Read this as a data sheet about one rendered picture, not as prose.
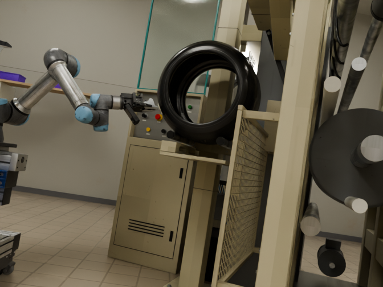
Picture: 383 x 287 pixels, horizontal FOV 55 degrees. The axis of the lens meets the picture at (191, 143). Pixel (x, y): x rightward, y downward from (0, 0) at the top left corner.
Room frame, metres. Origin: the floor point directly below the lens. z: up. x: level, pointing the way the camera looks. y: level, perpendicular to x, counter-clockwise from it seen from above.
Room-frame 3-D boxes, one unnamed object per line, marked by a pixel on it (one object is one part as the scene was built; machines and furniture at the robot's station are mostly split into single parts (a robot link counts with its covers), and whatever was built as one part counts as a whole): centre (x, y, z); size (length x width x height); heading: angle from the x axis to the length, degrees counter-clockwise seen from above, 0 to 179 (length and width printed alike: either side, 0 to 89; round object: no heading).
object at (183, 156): (2.11, -0.07, 0.80); 0.37 x 0.36 x 0.02; 71
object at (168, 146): (2.16, 0.06, 0.83); 0.36 x 0.09 x 0.06; 161
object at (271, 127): (2.19, -0.50, 1.05); 0.20 x 0.15 x 0.30; 161
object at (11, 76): (5.19, 2.68, 1.60); 0.35 x 0.24 x 0.12; 93
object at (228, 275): (1.78, -0.31, 0.65); 0.90 x 0.02 x 0.70; 161
